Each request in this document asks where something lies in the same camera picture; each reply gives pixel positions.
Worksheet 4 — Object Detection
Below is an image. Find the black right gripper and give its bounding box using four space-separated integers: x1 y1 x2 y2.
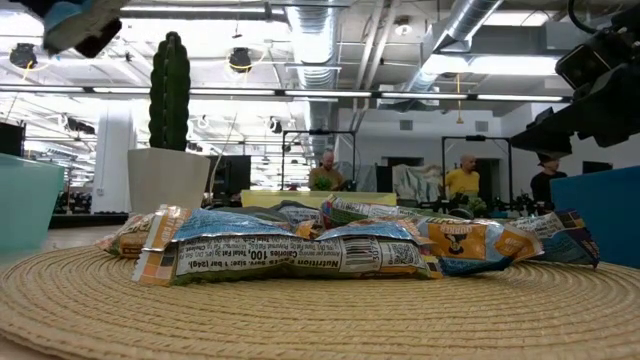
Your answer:
509 4 640 157

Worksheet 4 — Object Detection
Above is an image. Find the red-ended Chewy granola bar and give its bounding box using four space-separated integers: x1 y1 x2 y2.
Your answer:
96 212 156 260
42 0 119 56

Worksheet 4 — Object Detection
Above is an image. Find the blue Chewy granola bar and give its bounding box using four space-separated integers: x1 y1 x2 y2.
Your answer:
214 199 324 227
509 208 601 269

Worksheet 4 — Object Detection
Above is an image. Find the black monitor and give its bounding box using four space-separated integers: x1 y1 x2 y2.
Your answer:
582 160 614 175
207 154 252 201
0 121 26 158

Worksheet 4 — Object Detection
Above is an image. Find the ceiling light strip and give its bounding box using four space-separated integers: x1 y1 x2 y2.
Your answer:
379 92 469 101
475 94 565 103
92 86 151 95
189 88 276 97
283 90 374 98
0 85 86 94

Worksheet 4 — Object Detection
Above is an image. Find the person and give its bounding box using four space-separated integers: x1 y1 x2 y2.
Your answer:
444 153 481 199
307 149 346 192
529 152 569 214

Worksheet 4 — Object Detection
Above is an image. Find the black ceiling-hung device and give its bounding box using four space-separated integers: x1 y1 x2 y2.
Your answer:
8 42 38 70
228 46 253 74

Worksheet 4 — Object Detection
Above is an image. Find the green cactus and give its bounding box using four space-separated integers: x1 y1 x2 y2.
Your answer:
148 30 192 152

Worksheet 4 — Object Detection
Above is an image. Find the blue plastic bin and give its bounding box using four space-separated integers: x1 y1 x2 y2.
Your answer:
549 165 640 269

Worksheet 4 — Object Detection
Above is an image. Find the white pillar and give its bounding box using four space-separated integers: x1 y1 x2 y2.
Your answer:
91 107 137 215

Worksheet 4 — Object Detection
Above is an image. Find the pale draped cloth cover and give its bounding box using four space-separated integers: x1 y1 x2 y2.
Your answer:
392 163 444 204

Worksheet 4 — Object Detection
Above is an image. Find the teal translucent plastic bin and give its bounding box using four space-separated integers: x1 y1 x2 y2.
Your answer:
0 152 66 254

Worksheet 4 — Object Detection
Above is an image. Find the yellow translucent plastic bin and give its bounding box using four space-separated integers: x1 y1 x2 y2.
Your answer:
240 188 399 209

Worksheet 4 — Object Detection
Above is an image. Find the round woven straw placemat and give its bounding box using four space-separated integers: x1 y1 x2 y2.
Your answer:
0 244 640 360

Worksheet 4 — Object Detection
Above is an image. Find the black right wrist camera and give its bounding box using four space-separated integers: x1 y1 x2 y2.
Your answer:
554 42 614 90

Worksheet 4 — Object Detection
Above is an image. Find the black background station frame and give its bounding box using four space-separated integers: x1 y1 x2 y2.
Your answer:
441 134 514 204
281 128 357 192

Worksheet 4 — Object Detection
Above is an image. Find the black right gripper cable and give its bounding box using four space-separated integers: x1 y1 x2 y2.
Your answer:
567 0 601 34

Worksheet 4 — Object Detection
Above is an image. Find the yellow hanging cord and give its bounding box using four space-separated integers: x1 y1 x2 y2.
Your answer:
454 73 465 125

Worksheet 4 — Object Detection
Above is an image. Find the silver ventilation duct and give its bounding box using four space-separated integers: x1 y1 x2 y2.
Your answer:
285 0 340 156
402 0 505 94

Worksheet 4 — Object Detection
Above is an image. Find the black aluminium table frame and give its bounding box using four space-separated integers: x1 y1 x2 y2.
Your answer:
48 212 129 230

